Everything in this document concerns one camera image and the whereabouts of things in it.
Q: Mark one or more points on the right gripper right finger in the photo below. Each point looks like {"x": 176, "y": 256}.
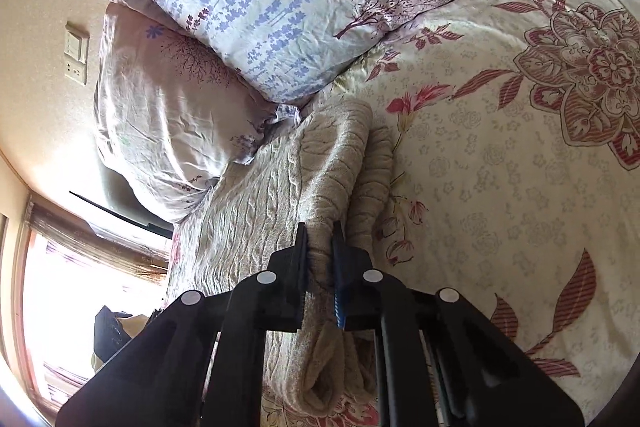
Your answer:
{"x": 356, "y": 303}

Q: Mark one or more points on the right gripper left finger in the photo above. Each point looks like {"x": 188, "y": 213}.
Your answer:
{"x": 286, "y": 295}

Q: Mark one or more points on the beige cable-knit sweater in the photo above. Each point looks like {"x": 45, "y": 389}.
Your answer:
{"x": 334, "y": 167}

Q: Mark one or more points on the dark bedside table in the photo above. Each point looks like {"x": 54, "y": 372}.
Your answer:
{"x": 109, "y": 192}

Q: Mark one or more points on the lower lavender print pillow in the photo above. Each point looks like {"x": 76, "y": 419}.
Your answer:
{"x": 170, "y": 115}

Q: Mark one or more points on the floral bed quilt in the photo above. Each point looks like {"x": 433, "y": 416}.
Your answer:
{"x": 515, "y": 130}

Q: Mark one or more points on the window with wooden frame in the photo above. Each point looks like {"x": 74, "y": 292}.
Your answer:
{"x": 67, "y": 271}

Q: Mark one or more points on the white wall switch plate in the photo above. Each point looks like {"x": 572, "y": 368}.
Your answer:
{"x": 75, "y": 54}

